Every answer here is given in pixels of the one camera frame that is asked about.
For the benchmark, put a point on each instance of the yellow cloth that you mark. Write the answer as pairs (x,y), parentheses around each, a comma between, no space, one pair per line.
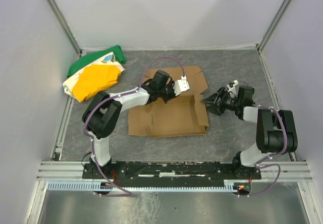
(95,78)

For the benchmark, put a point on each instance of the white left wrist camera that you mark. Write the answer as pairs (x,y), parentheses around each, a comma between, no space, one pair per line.
(181,85)

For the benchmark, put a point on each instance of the light blue cable duct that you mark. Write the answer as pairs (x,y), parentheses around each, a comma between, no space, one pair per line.
(100,186)

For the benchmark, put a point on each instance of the white patterned cloth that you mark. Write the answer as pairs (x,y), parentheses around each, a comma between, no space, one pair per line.
(105,60)

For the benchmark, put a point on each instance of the right aluminium corner post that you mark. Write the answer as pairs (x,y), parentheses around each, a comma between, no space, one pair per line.
(273,25)

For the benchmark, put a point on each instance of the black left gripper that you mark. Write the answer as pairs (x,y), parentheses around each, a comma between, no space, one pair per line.
(169,93)

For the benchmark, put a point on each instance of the aluminium corner post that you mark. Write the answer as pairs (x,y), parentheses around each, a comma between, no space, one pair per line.
(64,25)
(273,25)

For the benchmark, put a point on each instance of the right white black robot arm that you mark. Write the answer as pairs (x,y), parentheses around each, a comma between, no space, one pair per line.
(275,129)

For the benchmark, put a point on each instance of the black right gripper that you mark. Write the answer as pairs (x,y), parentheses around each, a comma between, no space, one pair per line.
(222,102)

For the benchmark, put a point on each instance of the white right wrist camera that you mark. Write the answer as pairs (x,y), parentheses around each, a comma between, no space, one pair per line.
(232,88)

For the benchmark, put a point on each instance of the green cloth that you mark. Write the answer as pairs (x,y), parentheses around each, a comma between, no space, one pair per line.
(89,58)

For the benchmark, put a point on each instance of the left aluminium corner post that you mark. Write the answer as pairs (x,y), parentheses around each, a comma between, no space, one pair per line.
(64,25)

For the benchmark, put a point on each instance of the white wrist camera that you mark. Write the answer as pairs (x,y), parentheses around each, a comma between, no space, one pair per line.
(181,85)
(232,88)

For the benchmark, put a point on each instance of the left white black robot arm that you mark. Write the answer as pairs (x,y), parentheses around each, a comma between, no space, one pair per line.
(102,115)

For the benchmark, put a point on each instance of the aluminium front rail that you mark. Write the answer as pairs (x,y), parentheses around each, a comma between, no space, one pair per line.
(291,171)

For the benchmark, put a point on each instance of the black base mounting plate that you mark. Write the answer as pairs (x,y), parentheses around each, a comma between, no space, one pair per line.
(177,174)

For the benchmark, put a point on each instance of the metal front shelf sheet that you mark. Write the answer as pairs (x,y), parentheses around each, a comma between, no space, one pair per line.
(280,205)

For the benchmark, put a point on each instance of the brown cardboard box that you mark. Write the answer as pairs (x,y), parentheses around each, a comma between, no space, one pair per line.
(184,115)

